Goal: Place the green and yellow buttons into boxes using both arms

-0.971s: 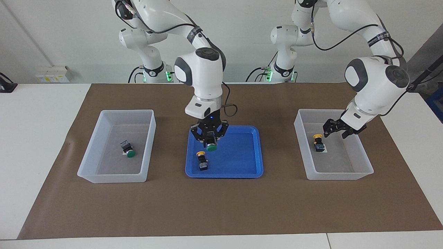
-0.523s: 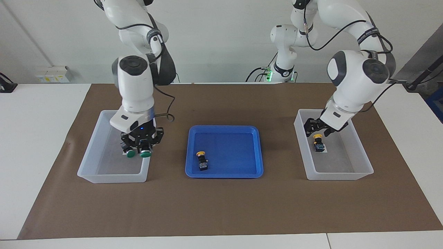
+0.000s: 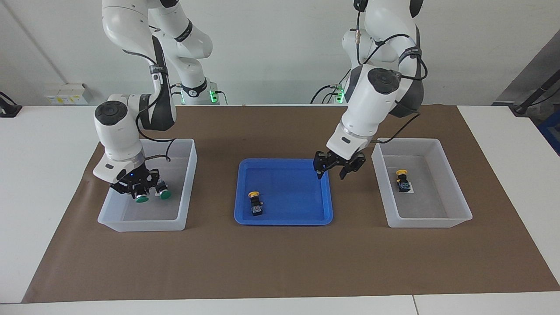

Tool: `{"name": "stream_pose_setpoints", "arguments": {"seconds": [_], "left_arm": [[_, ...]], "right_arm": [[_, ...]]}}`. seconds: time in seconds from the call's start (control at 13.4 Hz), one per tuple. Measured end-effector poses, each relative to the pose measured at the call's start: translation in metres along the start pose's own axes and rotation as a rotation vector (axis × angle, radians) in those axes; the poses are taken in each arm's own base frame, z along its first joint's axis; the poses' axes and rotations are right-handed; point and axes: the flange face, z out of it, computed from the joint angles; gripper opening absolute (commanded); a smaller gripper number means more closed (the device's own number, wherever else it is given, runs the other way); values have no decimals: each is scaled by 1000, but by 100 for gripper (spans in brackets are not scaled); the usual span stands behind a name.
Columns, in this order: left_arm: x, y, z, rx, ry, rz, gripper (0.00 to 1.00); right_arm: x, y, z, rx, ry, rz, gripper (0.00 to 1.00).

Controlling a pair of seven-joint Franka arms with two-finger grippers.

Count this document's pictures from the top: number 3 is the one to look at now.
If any translucent white plastic box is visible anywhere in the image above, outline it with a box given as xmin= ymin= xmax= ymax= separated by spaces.
xmin=371 ymin=138 xmax=473 ymax=229
xmin=97 ymin=139 xmax=198 ymax=232

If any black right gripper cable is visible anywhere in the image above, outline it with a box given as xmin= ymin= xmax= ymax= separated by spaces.
xmin=122 ymin=48 xmax=175 ymax=162

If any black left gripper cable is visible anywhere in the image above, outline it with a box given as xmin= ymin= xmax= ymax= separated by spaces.
xmin=354 ymin=0 xmax=428 ymax=144

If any blue crate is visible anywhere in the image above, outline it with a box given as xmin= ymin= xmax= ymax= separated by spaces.
xmin=537 ymin=109 xmax=560 ymax=156

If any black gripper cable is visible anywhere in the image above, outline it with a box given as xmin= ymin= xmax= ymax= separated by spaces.
xmin=354 ymin=0 xmax=428 ymax=144
xmin=122 ymin=48 xmax=175 ymax=162

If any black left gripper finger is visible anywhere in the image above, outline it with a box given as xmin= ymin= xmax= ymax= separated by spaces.
xmin=340 ymin=154 xmax=366 ymax=180
xmin=313 ymin=151 xmax=329 ymax=180

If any white wall outlet box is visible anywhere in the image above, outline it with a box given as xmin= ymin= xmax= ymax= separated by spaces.
xmin=44 ymin=83 xmax=91 ymax=105

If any blue plastic tray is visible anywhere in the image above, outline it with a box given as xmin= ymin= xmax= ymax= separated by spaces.
xmin=234 ymin=158 xmax=334 ymax=226

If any black stand pole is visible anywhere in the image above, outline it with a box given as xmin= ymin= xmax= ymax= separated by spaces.
xmin=510 ymin=70 xmax=560 ymax=115

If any black desk object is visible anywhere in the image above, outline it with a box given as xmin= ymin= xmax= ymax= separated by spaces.
xmin=0 ymin=92 xmax=22 ymax=118

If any yellow push button switch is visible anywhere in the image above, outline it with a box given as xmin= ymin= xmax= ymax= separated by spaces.
xmin=248 ymin=191 xmax=264 ymax=217
xmin=395 ymin=169 xmax=414 ymax=193

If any brown paper table mat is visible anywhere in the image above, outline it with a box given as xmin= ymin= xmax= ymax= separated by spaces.
xmin=22 ymin=104 xmax=560 ymax=304

